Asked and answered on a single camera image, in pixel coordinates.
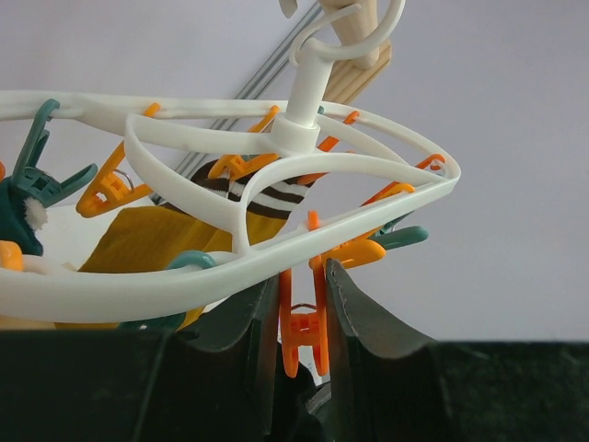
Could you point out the dark teal sock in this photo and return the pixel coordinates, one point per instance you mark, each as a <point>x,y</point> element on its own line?
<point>14,226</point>

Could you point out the white plastic clip hanger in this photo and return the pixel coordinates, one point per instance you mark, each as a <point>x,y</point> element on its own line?
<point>308,136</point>

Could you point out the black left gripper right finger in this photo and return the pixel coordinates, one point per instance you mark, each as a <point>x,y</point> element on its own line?
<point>391,382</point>

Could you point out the orange clothes clip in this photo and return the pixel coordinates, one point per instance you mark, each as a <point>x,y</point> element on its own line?
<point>111,188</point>
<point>303,324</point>

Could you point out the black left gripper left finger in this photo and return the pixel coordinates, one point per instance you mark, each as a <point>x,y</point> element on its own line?
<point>212,382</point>

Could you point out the teal clothes clip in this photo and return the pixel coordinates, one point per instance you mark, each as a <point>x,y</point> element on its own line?
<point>28,180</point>

